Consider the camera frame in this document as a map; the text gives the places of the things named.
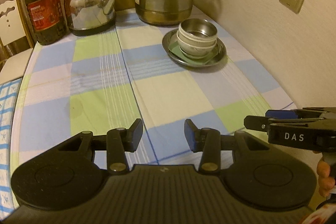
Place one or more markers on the cream plastic bowl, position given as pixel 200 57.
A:
pixel 187 40

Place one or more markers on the small steel bowl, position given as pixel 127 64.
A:
pixel 195 28

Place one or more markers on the cooking oil bottle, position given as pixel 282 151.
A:
pixel 47 19

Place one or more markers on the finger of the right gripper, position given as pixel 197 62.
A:
pixel 304 113

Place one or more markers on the steel kettle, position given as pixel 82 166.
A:
pixel 89 17

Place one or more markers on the large steel plate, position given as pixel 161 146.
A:
pixel 172 37

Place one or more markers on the white wooden chair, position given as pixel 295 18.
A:
pixel 12 29

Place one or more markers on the white floral ceramic bowl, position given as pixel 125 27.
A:
pixel 198 51

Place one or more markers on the person's right hand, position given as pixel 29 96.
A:
pixel 325 181

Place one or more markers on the checked pastel tablecloth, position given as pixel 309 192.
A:
pixel 105 81

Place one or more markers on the blue white patterned cloth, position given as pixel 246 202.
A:
pixel 9 93

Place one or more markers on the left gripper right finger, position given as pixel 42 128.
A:
pixel 208 141

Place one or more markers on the green square plastic plate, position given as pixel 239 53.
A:
pixel 177 52

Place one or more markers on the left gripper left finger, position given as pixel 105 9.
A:
pixel 118 142

